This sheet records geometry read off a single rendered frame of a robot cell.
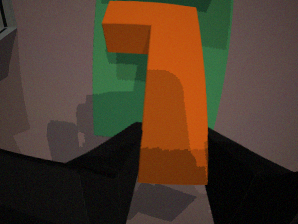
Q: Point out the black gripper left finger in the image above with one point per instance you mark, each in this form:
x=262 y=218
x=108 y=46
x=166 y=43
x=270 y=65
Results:
x=95 y=188

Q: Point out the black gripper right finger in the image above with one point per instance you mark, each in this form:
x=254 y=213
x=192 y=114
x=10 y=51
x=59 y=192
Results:
x=245 y=188

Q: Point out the orange l-shaped part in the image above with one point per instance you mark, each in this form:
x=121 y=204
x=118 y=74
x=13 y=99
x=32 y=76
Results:
x=174 y=146

